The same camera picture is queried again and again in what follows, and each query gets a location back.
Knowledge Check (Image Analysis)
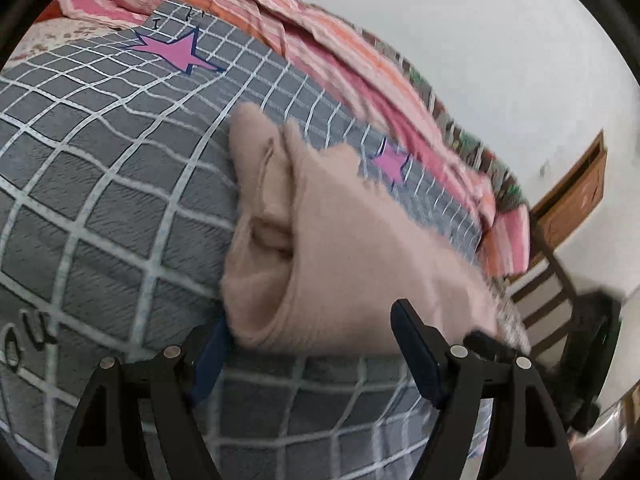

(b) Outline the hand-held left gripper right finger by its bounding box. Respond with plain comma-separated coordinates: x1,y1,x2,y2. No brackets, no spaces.
390,299,576,480

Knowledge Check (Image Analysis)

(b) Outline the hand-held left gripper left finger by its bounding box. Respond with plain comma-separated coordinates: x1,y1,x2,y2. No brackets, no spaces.
54,322,233,480

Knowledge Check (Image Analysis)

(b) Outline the pink knit sweater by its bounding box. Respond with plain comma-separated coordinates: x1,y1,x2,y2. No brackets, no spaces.
220,102,501,358

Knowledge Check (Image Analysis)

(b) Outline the brown wooden door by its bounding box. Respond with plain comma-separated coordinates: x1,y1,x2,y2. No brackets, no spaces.
530,130,608,268

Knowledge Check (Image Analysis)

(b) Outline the grey checked star blanket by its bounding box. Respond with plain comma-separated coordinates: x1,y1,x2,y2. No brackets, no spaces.
0,0,488,480

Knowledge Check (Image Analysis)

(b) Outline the floral patchwork quilt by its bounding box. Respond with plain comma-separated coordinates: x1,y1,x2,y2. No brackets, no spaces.
360,30,526,211

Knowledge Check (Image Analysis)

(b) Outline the pink striped quilt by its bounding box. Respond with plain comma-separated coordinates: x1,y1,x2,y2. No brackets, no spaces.
57,0,531,276

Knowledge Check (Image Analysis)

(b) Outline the floral bed sheet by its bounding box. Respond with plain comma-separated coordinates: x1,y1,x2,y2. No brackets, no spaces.
10,15,531,356

